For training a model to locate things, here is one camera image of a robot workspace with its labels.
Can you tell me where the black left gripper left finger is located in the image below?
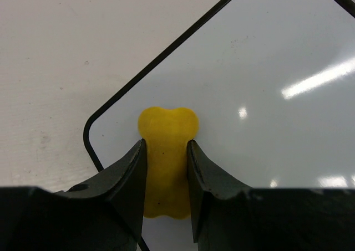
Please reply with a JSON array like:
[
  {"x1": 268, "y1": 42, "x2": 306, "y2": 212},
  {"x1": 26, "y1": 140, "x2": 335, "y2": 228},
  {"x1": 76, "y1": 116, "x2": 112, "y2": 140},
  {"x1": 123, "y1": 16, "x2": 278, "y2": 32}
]
[{"x1": 1, "y1": 140, "x2": 147, "y2": 250}]

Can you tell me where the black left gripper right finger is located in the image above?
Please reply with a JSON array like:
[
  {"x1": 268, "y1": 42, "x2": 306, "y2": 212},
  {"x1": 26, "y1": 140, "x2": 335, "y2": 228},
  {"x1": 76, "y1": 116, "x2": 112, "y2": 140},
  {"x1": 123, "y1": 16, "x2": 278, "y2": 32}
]
[{"x1": 187, "y1": 141, "x2": 354, "y2": 250}]

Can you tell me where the yellow bone-shaped eraser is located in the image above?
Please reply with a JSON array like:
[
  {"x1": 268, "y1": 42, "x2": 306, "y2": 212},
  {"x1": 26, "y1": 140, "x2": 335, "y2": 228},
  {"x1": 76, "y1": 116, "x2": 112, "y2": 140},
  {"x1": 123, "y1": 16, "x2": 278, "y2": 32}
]
[{"x1": 138, "y1": 106, "x2": 199, "y2": 219}]

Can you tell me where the small black-framed whiteboard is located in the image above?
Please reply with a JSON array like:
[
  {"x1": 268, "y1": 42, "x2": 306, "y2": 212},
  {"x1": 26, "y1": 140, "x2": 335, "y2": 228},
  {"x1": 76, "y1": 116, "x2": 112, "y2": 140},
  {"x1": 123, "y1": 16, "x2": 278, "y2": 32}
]
[{"x1": 84, "y1": 0, "x2": 354, "y2": 250}]

